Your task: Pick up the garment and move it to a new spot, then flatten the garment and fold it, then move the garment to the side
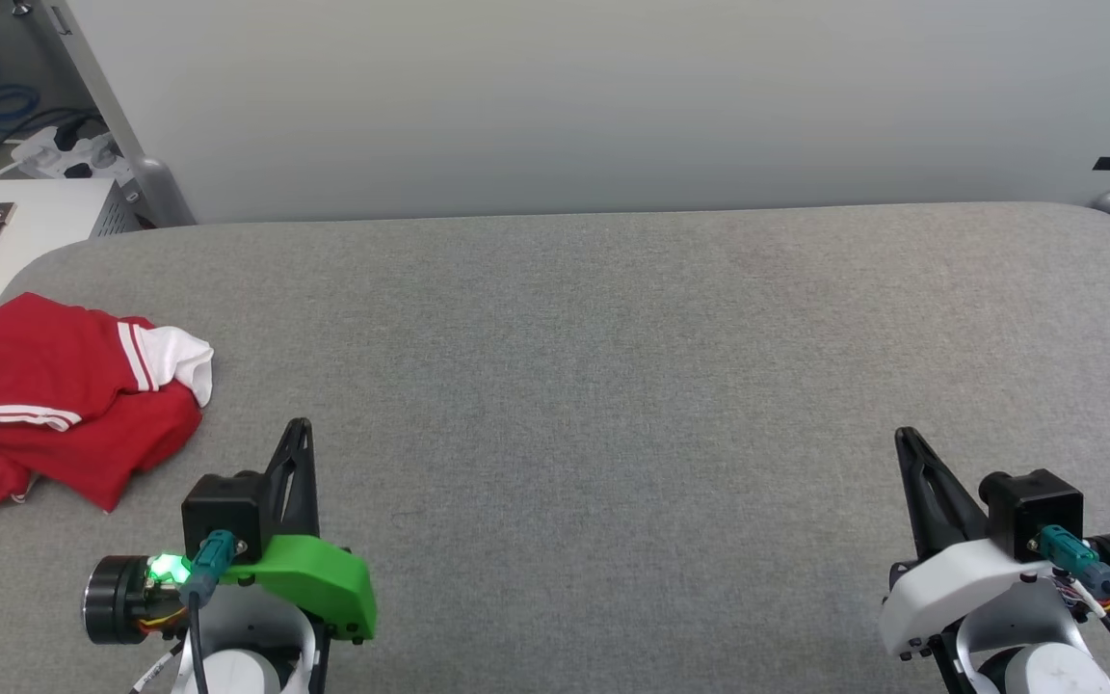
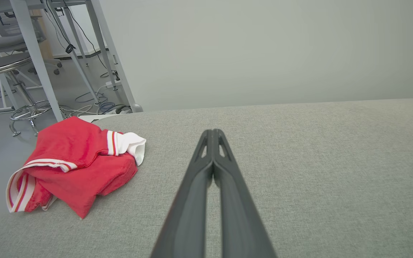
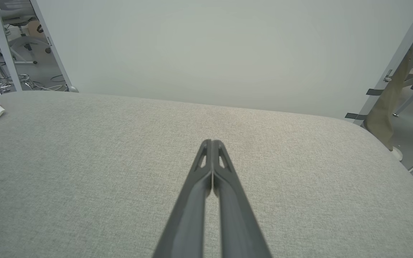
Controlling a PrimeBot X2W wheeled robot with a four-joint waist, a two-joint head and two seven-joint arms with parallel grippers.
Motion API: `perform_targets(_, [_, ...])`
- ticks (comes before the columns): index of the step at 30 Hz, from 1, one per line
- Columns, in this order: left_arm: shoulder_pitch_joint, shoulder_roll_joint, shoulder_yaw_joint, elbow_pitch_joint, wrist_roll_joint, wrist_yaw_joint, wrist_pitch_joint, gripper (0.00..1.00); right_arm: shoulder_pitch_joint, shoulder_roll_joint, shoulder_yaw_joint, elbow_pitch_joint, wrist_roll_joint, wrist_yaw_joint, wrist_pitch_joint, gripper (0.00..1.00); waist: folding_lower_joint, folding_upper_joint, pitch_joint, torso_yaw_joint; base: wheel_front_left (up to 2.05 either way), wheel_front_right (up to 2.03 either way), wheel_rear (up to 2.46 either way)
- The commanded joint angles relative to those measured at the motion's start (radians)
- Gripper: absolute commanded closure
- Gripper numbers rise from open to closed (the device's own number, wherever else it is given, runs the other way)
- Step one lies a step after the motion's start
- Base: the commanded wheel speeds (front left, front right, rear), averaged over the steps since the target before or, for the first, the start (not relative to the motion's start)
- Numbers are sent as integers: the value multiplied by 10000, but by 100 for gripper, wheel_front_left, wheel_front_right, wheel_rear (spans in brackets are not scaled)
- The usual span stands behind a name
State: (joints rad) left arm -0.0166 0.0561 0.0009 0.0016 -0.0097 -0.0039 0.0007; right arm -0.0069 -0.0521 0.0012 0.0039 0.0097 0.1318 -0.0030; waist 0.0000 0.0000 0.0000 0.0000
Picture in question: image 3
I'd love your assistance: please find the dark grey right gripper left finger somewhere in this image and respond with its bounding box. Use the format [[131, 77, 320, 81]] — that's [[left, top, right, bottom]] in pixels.
[[153, 139, 213, 258]]

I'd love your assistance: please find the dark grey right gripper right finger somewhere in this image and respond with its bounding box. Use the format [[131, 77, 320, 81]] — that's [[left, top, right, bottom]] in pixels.
[[212, 140, 272, 258]]

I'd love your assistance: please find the grey fabric sofa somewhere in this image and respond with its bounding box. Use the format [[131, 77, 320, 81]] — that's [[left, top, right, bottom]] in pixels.
[[0, 91, 413, 258]]

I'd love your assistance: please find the white partition board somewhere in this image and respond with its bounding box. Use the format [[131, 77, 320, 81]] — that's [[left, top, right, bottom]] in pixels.
[[30, 0, 413, 121]]

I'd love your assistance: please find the white office chair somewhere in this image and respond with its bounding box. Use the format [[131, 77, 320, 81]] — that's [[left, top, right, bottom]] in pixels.
[[0, 0, 52, 66]]

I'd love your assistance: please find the white frame post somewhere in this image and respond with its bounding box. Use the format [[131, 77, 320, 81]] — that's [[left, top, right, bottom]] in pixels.
[[0, 0, 23, 92]]

